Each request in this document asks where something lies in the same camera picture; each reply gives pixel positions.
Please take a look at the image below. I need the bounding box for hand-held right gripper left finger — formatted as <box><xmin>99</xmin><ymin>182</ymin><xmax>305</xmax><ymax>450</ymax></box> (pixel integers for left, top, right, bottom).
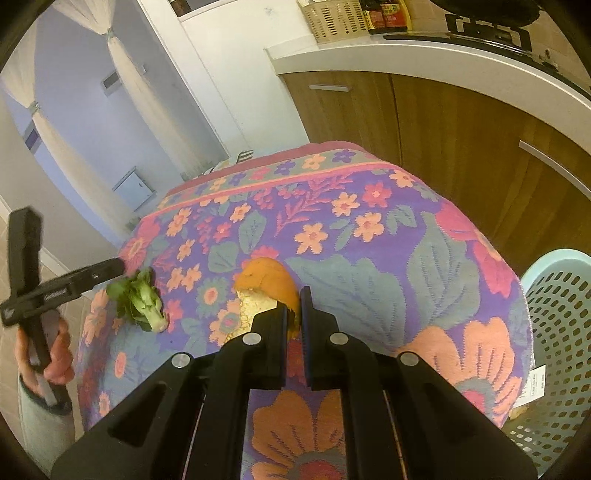
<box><xmin>51</xmin><ymin>302</ymin><xmax>291</xmax><ymax>480</ymax></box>

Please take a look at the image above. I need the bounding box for white tied curtain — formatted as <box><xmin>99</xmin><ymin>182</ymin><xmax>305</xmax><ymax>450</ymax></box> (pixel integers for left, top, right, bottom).
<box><xmin>60</xmin><ymin>0</ymin><xmax>227</xmax><ymax>181</ymax></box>
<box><xmin>0</xmin><ymin>18</ymin><xmax>134</xmax><ymax>227</ymax></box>

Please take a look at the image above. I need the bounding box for white paper label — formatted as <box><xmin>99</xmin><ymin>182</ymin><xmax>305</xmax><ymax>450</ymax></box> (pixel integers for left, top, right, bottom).
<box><xmin>525</xmin><ymin>366</ymin><xmax>548</xmax><ymax>403</ymax></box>

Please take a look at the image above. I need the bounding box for person's left hand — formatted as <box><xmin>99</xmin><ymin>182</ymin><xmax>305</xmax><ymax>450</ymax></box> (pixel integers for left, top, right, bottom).
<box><xmin>16</xmin><ymin>316</ymin><xmax>75</xmax><ymax>385</ymax></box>

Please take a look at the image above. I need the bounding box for dark sauce bottle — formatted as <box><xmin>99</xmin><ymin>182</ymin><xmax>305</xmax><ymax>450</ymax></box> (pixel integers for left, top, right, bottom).
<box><xmin>360</xmin><ymin>0</ymin><xmax>386</xmax><ymax>33</ymax></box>

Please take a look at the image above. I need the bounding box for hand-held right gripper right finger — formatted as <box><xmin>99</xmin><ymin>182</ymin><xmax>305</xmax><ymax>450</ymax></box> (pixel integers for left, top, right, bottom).
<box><xmin>300</xmin><ymin>286</ymin><xmax>539</xmax><ymax>480</ymax></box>

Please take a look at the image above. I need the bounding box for beige slatted storage basket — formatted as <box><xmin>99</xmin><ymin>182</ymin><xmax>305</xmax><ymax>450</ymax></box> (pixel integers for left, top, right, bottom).
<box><xmin>300</xmin><ymin>0</ymin><xmax>370</xmax><ymax>44</ymax></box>

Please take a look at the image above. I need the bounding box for light blue plastic basket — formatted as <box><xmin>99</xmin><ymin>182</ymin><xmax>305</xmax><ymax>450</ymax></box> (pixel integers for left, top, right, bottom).
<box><xmin>501</xmin><ymin>248</ymin><xmax>591</xmax><ymax>478</ymax></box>

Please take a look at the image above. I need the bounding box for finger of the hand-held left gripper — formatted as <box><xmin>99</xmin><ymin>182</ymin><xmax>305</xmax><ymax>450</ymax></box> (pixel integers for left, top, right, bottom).
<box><xmin>69</xmin><ymin>257</ymin><xmax>126</xmax><ymax>297</ymax></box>

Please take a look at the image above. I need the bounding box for black frying pan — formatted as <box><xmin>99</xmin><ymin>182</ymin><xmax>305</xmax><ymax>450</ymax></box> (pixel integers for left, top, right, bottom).
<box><xmin>434</xmin><ymin>0</ymin><xmax>541</xmax><ymax>19</ymax></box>

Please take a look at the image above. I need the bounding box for white wall box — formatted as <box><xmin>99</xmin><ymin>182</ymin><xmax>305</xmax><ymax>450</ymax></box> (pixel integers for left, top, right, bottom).
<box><xmin>112</xmin><ymin>167</ymin><xmax>154</xmax><ymax>213</ymax></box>

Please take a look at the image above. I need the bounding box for black burner grate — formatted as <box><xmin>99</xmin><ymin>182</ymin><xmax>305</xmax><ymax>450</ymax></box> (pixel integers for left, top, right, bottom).
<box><xmin>445</xmin><ymin>13</ymin><xmax>532</xmax><ymax>48</ymax></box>

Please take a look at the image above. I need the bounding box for red label sauce bottle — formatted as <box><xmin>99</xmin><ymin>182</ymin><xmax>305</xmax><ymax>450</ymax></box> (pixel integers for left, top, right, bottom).
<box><xmin>382</xmin><ymin>0</ymin><xmax>411</xmax><ymax>32</ymax></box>

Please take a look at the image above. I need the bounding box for floral purple cloth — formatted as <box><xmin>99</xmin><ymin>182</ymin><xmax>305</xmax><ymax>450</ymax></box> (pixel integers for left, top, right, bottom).
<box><xmin>76</xmin><ymin>142</ymin><xmax>536</xmax><ymax>480</ymax></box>

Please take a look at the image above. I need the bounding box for black glass gas stove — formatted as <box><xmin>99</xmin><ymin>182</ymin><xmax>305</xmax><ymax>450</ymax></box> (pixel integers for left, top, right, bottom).
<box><xmin>383</xmin><ymin>14</ymin><xmax>591</xmax><ymax>100</ymax></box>

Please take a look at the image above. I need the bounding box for green bok choy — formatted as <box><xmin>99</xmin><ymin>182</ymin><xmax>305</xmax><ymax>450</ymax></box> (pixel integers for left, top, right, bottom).
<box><xmin>106</xmin><ymin>268</ymin><xmax>168</xmax><ymax>333</ymax></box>

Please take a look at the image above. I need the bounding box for wooden base cabinet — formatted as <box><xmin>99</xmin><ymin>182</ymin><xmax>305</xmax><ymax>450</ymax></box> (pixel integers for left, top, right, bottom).
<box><xmin>281</xmin><ymin>71</ymin><xmax>591</xmax><ymax>282</ymax></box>

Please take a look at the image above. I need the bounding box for person's left forearm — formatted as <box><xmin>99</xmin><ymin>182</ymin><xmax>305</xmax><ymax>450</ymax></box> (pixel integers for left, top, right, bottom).
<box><xmin>17</xmin><ymin>371</ymin><xmax>75</xmax><ymax>462</ymax></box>

